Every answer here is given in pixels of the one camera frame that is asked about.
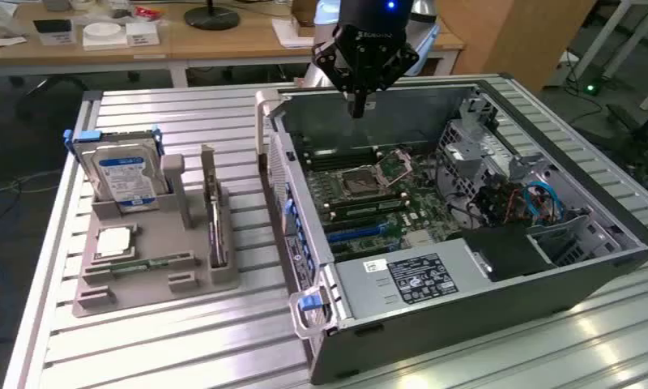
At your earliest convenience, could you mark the silver metal disk bay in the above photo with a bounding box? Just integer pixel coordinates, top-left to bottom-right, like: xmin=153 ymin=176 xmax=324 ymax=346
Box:
xmin=436 ymin=117 xmax=520 ymax=196

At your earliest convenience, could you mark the red package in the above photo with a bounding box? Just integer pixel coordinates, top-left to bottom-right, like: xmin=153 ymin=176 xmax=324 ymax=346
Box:
xmin=132 ymin=4 xmax=168 ymax=24

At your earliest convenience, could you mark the red wire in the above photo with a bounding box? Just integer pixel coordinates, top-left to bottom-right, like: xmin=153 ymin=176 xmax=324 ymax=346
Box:
xmin=503 ymin=188 xmax=520 ymax=223

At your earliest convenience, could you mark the black open PC case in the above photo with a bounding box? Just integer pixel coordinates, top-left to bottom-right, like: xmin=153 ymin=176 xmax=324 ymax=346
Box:
xmin=253 ymin=79 xmax=648 ymax=386

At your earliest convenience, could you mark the cardboard box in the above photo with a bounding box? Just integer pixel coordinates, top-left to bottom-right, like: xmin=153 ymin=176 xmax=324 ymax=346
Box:
xmin=290 ymin=0 xmax=320 ymax=28

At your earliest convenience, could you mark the hard disk in blue carrier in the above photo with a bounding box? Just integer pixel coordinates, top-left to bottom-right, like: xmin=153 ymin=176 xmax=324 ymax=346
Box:
xmin=62 ymin=127 xmax=166 ymax=214

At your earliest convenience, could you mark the black RAM stick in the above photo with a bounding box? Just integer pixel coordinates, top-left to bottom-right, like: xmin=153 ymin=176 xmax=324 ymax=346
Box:
xmin=328 ymin=196 xmax=407 ymax=222

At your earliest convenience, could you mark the metal socket cover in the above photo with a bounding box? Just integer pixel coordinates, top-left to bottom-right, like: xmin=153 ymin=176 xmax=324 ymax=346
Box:
xmin=375 ymin=147 xmax=421 ymax=186

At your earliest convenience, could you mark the white paper stack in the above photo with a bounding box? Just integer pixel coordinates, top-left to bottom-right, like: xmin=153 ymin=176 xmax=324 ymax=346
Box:
xmin=270 ymin=18 xmax=317 ymax=49

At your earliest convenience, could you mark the black round monitor base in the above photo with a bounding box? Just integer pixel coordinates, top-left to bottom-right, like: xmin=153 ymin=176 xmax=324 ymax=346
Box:
xmin=182 ymin=0 xmax=241 ymax=32

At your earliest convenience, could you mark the grey parts rack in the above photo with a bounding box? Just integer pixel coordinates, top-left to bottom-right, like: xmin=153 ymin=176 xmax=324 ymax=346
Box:
xmin=70 ymin=141 xmax=240 ymax=318

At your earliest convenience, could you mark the black and white box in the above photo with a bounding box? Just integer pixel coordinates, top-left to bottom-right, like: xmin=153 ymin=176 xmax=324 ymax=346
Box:
xmin=32 ymin=19 xmax=77 ymax=46

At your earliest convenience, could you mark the blue wire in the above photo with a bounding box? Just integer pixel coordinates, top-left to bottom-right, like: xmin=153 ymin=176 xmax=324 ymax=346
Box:
xmin=520 ymin=182 xmax=567 ymax=223

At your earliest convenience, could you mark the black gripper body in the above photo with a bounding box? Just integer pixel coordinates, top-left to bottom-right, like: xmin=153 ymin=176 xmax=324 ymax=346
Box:
xmin=332 ymin=0 xmax=412 ymax=93

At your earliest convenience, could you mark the wooden cabinet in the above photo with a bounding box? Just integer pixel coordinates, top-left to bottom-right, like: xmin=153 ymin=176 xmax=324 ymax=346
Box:
xmin=436 ymin=0 xmax=599 ymax=92

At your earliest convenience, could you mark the black office chair base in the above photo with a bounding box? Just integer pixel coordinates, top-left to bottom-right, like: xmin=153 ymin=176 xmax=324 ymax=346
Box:
xmin=8 ymin=71 xmax=141 ymax=121

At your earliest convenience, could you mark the green motherboard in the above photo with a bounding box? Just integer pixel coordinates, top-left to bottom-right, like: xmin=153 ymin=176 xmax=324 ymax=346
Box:
xmin=301 ymin=145 xmax=465 ymax=264

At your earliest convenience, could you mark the green RAM stick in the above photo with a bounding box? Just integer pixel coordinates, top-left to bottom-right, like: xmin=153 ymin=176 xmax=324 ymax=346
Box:
xmin=105 ymin=257 xmax=169 ymax=273

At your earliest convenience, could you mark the grey power supply unit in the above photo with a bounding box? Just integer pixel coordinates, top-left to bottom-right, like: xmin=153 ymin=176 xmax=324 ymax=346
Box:
xmin=332 ymin=238 xmax=497 ymax=321

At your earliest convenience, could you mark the wooden desk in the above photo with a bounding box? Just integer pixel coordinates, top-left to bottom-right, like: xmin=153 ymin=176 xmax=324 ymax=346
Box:
xmin=0 ymin=0 xmax=465 ymax=88

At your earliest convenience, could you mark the blue expansion slot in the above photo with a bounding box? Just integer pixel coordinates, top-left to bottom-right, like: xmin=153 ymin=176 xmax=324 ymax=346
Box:
xmin=326 ymin=224 xmax=393 ymax=245

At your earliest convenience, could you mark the green graphics card with bracket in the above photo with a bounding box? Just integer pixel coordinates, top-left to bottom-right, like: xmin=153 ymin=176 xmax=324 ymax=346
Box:
xmin=200 ymin=143 xmax=232 ymax=271

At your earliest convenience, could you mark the CPU socket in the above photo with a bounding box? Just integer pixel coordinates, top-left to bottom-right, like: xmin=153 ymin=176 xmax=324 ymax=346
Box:
xmin=339 ymin=165 xmax=384 ymax=199

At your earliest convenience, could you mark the white labelled box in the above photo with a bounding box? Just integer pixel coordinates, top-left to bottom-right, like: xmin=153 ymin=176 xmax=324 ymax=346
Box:
xmin=124 ymin=20 xmax=161 ymax=48

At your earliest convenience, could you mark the white round dish block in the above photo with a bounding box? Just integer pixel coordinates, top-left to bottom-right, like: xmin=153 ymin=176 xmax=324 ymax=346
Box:
xmin=82 ymin=22 xmax=129 ymax=52

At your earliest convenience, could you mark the silver CPU chip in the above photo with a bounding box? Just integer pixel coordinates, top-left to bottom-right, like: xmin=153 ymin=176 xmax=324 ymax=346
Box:
xmin=93 ymin=228 xmax=134 ymax=257

